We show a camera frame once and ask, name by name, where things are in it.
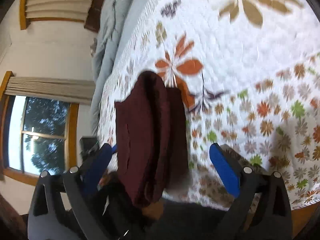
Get maroon pants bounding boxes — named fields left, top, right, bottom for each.
left=114, top=71, right=188, bottom=207

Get wood framed window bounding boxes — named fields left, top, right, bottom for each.
left=1, top=71, right=79, bottom=185

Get beige window blind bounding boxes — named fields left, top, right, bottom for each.
left=5, top=76, right=95, bottom=105

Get floral white quilt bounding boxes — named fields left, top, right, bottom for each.
left=97, top=0, right=319, bottom=210

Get dark wooden headboard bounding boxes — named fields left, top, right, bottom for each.
left=84, top=0, right=104, bottom=33

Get grey blue blanket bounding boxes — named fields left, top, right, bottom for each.
left=92, top=0, right=133, bottom=82

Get light blue bed sheet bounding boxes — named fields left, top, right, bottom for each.
left=90, top=0, right=148, bottom=135

